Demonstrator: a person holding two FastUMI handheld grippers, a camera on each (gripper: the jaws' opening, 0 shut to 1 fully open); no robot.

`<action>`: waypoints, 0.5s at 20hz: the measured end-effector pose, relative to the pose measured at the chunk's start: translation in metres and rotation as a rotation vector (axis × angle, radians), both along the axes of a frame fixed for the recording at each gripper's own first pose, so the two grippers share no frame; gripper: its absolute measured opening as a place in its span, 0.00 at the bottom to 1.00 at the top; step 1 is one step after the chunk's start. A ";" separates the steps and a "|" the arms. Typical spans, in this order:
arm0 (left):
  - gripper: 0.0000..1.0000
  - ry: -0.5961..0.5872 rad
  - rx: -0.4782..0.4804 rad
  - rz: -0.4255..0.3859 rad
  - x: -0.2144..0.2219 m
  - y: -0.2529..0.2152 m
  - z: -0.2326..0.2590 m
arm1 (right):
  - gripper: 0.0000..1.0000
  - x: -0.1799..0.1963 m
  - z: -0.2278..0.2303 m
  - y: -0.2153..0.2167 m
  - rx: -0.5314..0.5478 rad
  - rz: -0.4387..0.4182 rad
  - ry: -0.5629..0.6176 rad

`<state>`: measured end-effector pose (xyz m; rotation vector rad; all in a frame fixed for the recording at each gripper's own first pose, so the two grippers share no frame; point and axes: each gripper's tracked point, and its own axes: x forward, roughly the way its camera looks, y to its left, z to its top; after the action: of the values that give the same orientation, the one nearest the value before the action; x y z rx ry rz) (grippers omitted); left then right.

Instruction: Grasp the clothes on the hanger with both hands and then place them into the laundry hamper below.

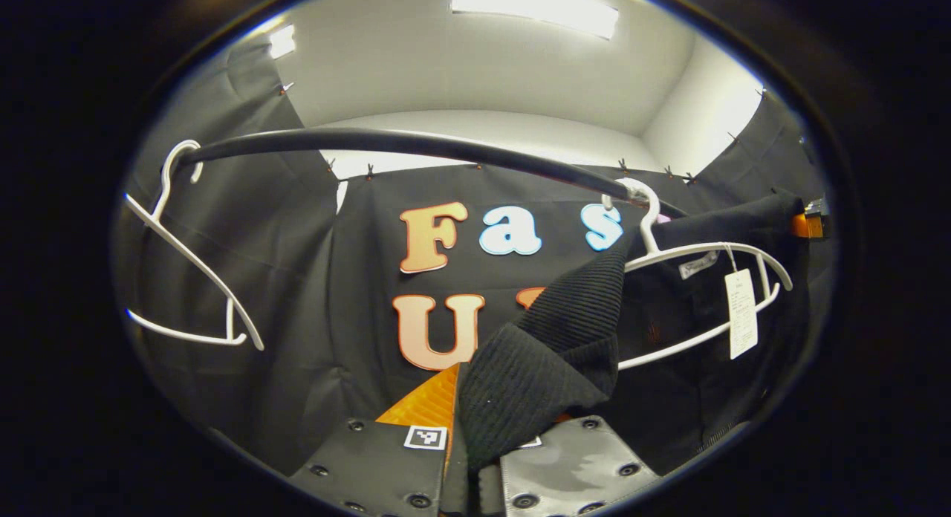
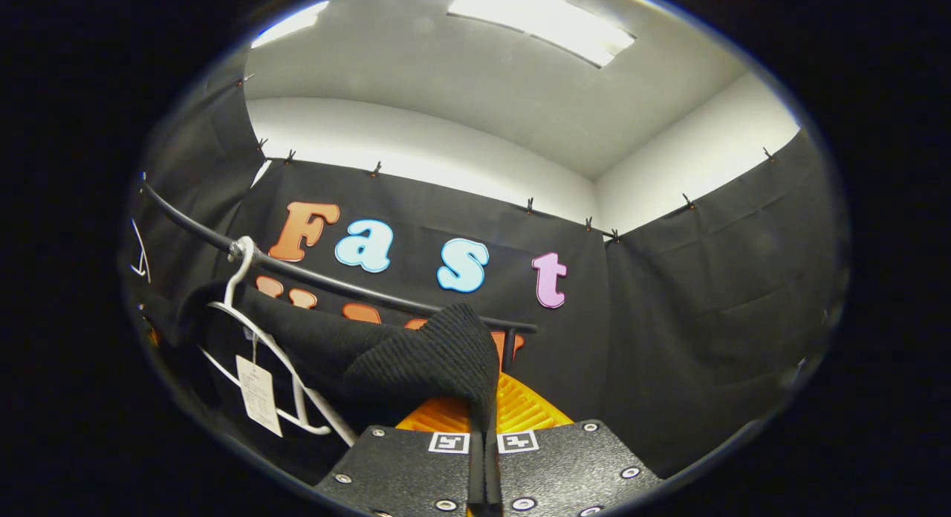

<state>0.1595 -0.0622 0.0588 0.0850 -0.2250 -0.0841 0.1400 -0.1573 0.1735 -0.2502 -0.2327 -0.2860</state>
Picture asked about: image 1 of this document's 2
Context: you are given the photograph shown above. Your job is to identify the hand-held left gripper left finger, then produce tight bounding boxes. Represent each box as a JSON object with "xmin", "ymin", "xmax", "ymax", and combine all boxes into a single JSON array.
[{"xmin": 288, "ymin": 362, "xmax": 470, "ymax": 517}]

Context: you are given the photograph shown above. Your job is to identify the large ceiling light panel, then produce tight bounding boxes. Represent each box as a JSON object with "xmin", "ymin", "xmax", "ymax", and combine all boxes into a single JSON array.
[{"xmin": 451, "ymin": 0, "xmax": 620, "ymax": 41}]

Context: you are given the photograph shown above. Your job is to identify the black metal clothes rack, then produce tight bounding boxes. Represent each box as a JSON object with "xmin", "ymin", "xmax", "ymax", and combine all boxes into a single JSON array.
[{"xmin": 178, "ymin": 127, "xmax": 688, "ymax": 219}]

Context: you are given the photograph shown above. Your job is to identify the black knitted garment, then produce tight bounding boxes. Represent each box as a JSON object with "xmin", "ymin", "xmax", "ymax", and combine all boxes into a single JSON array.
[{"xmin": 457, "ymin": 190, "xmax": 814, "ymax": 477}]

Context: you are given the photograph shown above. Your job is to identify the small ceiling light panel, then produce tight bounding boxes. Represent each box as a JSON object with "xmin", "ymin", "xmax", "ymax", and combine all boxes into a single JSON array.
[{"xmin": 267, "ymin": 25, "xmax": 296, "ymax": 59}]

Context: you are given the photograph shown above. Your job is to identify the black backdrop cloth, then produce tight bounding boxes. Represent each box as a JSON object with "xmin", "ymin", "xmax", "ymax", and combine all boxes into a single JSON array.
[{"xmin": 111, "ymin": 38, "xmax": 837, "ymax": 477}]

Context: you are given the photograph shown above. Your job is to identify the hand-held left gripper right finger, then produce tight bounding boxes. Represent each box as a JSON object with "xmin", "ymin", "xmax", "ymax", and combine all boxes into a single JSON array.
[{"xmin": 475, "ymin": 415, "xmax": 662, "ymax": 517}]

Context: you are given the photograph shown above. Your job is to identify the white empty hanger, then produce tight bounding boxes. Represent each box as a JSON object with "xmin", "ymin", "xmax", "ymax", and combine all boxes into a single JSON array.
[{"xmin": 123, "ymin": 140, "xmax": 265, "ymax": 352}]

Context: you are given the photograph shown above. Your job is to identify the white hanger with garment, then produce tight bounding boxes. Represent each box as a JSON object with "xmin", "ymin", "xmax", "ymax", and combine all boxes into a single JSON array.
[{"xmin": 600, "ymin": 177, "xmax": 794, "ymax": 371}]

